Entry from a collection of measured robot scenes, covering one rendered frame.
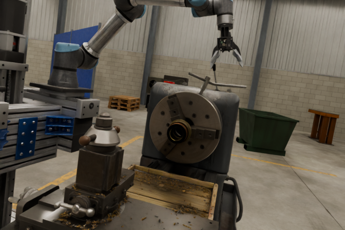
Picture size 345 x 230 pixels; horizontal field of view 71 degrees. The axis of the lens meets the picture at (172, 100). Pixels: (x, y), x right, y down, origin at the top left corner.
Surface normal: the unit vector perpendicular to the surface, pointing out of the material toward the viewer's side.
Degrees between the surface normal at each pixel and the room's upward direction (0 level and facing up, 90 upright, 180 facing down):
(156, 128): 90
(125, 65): 90
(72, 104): 90
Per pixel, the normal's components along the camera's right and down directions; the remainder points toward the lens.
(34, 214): 0.15, -0.99
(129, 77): -0.22, 0.04
